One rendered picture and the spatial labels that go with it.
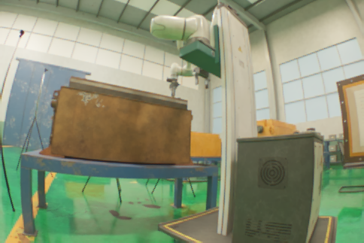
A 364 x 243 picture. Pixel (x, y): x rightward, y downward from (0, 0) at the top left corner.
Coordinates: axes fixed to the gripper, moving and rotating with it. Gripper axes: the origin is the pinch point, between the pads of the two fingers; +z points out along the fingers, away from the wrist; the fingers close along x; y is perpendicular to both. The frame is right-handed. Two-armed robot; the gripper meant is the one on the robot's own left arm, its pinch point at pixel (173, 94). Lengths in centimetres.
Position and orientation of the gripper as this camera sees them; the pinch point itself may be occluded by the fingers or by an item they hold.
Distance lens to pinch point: 205.0
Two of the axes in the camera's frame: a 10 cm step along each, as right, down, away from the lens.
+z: -0.4, 9.7, -2.4
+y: 8.5, 1.6, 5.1
